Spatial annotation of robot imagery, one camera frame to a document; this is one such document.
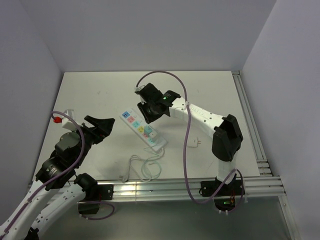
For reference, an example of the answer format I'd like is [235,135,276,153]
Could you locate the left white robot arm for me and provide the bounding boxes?
[0,111,115,240]

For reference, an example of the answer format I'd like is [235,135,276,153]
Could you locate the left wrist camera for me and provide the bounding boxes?
[61,109,80,132]

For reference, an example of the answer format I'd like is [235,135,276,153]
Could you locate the white colourful power strip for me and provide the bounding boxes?
[119,108,168,153]

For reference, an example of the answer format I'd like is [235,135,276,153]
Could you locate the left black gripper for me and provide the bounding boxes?
[72,114,115,166]

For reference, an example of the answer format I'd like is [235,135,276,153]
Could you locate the white power strip cord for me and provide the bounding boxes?
[117,147,166,181]

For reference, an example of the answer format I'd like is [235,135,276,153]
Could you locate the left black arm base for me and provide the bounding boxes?
[78,184,114,216]

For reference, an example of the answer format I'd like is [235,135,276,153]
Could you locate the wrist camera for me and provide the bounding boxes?
[134,85,145,93]
[61,109,80,132]

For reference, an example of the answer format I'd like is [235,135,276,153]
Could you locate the white two-pin plug adapter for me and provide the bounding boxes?
[186,136,201,148]

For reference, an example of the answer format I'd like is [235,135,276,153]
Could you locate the teal charging cable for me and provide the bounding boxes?
[141,147,163,183]

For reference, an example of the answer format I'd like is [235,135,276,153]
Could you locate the white charger block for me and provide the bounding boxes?
[149,131,158,141]

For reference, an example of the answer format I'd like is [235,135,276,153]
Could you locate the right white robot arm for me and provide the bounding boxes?
[134,83,244,195]

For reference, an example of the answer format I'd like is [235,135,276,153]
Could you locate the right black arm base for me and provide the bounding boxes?
[199,179,245,211]

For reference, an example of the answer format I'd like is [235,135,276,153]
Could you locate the teal charger plug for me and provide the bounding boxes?
[143,125,153,136]

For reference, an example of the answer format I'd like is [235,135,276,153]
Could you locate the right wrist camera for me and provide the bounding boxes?
[134,85,145,93]

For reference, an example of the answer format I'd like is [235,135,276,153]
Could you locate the aluminium frame rail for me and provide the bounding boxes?
[13,70,301,240]

